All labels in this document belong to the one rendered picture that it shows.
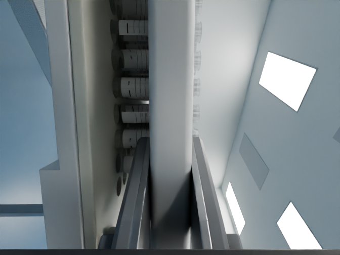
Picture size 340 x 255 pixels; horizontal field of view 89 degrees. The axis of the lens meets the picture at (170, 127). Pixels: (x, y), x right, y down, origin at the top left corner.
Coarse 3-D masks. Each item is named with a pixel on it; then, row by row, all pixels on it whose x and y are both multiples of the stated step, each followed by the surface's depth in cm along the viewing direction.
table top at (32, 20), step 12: (12, 0) 23; (24, 0) 23; (36, 0) 24; (24, 12) 24; (36, 12) 24; (24, 24) 25; (36, 24) 25; (36, 36) 26; (36, 48) 27; (48, 60) 28; (48, 72) 30
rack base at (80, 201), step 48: (48, 0) 7; (96, 0) 8; (48, 48) 8; (96, 48) 8; (96, 96) 8; (96, 144) 8; (48, 192) 8; (96, 192) 8; (48, 240) 8; (96, 240) 8
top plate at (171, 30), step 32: (160, 0) 7; (192, 0) 7; (160, 32) 7; (192, 32) 7; (160, 64) 7; (192, 64) 7; (160, 96) 7; (192, 96) 8; (160, 128) 8; (160, 160) 8; (160, 192) 8; (160, 224) 8
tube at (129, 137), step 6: (120, 132) 12; (126, 132) 12; (132, 132) 12; (138, 132) 12; (144, 132) 12; (192, 132) 12; (120, 138) 12; (126, 138) 11; (132, 138) 12; (138, 138) 12; (120, 144) 12; (126, 144) 12; (132, 144) 12
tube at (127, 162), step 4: (120, 156) 12; (124, 156) 12; (128, 156) 12; (132, 156) 12; (116, 160) 12; (120, 160) 12; (124, 160) 12; (128, 160) 12; (132, 160) 12; (116, 164) 12; (120, 164) 12; (124, 164) 12; (128, 164) 12; (116, 168) 12; (120, 168) 12; (124, 168) 12; (128, 168) 12; (120, 172) 12; (124, 172) 12; (128, 172) 12
